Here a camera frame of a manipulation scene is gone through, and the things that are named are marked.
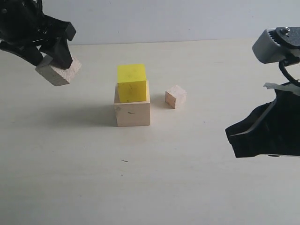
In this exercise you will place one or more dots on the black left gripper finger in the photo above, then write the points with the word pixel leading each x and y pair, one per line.
pixel 32 54
pixel 62 44

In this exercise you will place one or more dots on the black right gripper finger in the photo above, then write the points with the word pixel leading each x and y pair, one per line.
pixel 249 137

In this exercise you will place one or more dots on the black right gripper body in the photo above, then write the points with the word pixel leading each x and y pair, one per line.
pixel 286 123

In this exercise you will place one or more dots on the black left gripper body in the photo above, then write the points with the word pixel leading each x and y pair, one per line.
pixel 24 25

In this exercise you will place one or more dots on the medium wooden cube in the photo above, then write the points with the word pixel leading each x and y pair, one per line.
pixel 55 75

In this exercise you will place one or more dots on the yellow cube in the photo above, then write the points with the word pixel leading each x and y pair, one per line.
pixel 132 83

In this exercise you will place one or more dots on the large wooden cube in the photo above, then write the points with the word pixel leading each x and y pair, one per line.
pixel 133 113

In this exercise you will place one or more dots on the small wooden cube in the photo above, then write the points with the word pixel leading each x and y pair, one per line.
pixel 175 96

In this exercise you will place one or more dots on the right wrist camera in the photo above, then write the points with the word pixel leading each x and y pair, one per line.
pixel 277 44

